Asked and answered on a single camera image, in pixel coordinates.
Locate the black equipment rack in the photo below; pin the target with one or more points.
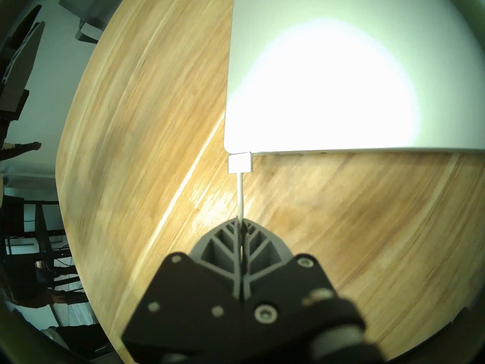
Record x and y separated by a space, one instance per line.
41 230

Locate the brown trouser leg with shoe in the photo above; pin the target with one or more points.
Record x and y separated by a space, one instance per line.
22 148

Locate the person in brown jacket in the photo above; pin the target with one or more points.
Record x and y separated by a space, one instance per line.
22 291

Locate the grey metal cabinet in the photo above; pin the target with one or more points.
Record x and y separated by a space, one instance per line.
30 175

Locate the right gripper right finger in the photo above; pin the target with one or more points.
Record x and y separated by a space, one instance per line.
288 291

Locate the white puffy jacket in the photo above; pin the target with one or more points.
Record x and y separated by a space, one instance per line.
51 333

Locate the black trouser leg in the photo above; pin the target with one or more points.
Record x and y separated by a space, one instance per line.
87 340

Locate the silver closed MacBook laptop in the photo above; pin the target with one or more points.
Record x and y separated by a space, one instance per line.
341 82

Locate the dark grey slanted panel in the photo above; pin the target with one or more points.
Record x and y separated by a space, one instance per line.
22 63

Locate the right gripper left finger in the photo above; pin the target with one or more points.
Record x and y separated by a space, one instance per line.
189 302

